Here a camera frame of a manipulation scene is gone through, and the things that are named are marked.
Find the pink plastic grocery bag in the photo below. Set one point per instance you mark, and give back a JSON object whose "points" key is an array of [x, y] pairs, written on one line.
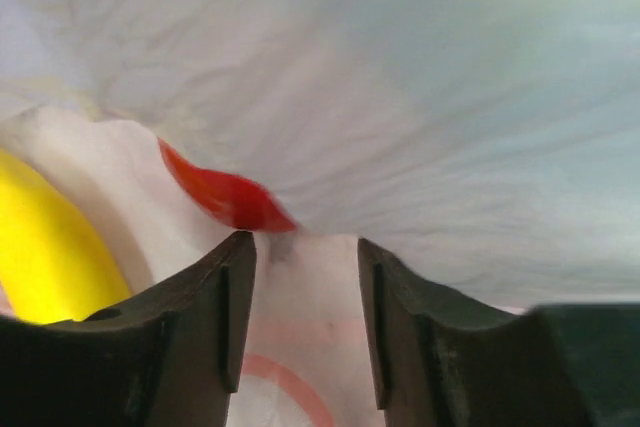
{"points": [[492, 146]]}

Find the red apple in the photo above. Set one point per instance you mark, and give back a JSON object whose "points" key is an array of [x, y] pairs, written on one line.
{"points": [[233, 200]]}

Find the yellow banana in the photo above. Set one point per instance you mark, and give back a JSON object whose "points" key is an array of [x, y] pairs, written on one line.
{"points": [[54, 264]]}

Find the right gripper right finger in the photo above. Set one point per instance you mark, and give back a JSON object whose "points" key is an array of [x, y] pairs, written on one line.
{"points": [[440, 358]]}

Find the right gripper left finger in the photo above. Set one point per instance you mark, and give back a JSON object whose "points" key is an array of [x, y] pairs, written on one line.
{"points": [[169, 356]]}

